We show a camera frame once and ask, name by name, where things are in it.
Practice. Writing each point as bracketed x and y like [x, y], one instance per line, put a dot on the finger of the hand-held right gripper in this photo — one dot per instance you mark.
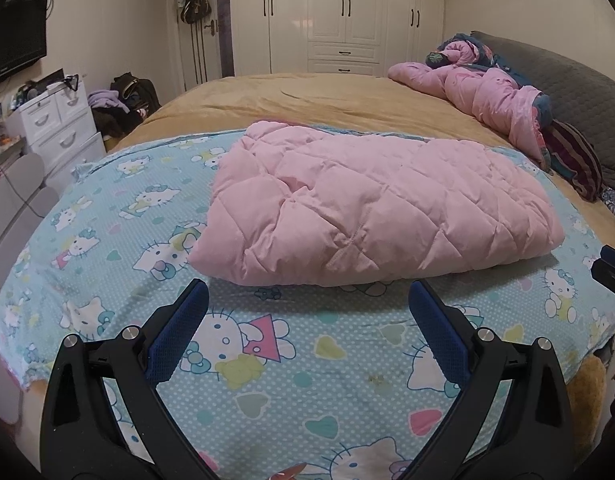
[612, 272]

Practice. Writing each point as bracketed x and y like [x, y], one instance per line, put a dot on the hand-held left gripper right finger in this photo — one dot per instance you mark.
[432, 310]

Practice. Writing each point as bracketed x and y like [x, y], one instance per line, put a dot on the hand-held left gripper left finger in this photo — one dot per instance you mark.
[185, 310]

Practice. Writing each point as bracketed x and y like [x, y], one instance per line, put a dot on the pink quilted jacket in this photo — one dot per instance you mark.
[362, 200]

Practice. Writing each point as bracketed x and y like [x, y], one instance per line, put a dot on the dark brown clothes pile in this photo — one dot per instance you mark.
[112, 122]

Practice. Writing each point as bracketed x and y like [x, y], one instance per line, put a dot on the pile of pink clothes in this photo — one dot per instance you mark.
[487, 95]

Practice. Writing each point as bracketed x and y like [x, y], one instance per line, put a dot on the blue cartoon printed blanket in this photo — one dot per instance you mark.
[297, 340]

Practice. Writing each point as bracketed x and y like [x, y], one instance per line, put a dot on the dark striped cloth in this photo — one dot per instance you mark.
[572, 160]

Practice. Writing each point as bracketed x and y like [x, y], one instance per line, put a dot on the grey quilted headboard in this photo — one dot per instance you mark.
[577, 80]

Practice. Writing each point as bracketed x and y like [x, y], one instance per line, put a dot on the black bag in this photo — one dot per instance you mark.
[142, 95]

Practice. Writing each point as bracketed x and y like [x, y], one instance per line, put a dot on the purple cloth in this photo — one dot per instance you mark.
[105, 100]

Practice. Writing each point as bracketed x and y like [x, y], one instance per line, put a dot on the white drawer chest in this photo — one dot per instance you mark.
[52, 120]

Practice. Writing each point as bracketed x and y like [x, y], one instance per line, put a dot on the bed with tan cover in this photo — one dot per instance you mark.
[312, 100]

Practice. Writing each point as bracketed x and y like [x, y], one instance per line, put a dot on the white door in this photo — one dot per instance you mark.
[197, 55]

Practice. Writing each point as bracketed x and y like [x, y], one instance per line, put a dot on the white wardrobe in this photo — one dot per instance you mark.
[327, 10]

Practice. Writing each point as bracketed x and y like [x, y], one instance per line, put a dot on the black television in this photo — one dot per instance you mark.
[12, 40]

